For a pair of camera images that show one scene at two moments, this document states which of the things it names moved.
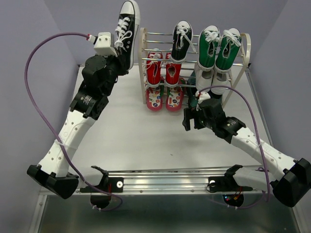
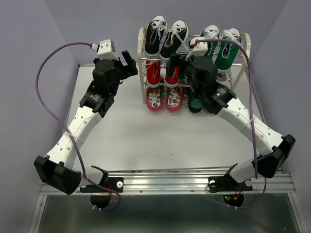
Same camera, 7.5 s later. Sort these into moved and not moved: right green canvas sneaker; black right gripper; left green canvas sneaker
Moved: black right gripper
Not moved: right green canvas sneaker; left green canvas sneaker
